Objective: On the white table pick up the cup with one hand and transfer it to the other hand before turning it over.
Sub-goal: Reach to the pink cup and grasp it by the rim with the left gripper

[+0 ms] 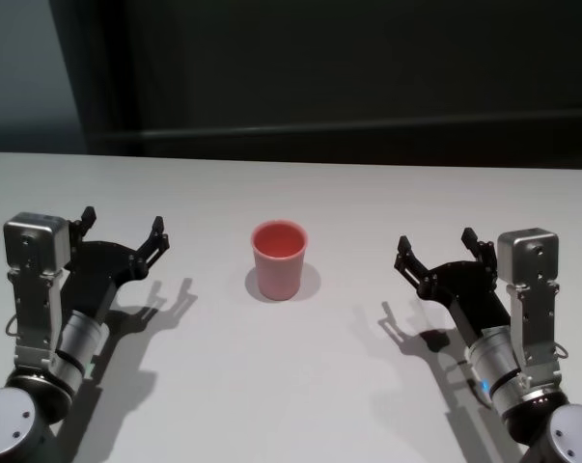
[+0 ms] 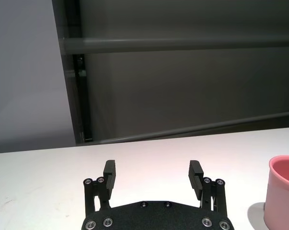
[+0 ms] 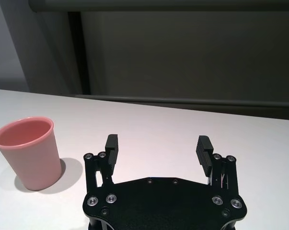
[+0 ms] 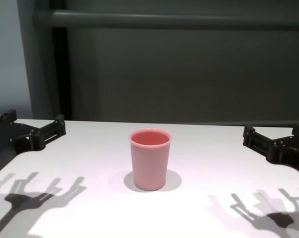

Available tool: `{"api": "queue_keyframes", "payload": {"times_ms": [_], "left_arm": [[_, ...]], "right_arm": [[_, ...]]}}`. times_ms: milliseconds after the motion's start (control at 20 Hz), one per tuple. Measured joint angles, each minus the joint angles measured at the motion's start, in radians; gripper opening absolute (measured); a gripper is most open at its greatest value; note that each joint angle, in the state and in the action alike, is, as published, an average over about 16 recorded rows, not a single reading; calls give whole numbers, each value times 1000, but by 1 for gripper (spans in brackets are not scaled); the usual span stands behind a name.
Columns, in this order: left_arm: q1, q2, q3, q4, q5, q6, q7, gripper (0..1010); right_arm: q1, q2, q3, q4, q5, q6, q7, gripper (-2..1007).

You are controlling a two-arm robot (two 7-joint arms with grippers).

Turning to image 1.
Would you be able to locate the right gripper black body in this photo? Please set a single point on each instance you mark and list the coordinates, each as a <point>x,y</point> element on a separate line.
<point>469,294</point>

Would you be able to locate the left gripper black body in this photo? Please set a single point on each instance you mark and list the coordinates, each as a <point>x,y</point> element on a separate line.
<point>102,270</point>

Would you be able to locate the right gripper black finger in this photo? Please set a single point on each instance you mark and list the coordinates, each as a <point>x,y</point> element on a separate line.
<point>413,267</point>
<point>486,255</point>

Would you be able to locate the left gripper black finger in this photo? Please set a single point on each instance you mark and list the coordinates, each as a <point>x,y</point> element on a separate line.
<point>153,246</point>
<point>88,215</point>

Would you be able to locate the pink plastic cup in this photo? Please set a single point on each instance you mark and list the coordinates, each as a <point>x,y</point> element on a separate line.
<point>278,270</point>

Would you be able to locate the left robot arm silver black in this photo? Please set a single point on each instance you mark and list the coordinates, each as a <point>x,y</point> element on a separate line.
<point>78,342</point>

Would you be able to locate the thin grey railing bar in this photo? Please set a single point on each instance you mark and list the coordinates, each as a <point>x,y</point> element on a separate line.
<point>319,133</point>

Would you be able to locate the right wrist silver camera mount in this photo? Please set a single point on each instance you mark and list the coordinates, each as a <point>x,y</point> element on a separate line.
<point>527,255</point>

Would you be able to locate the wrist silver camera mount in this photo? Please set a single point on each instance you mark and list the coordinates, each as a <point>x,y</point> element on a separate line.
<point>527,255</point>
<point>35,241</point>

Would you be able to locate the left wrist silver camera mount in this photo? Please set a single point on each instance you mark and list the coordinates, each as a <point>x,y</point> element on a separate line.
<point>35,241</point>

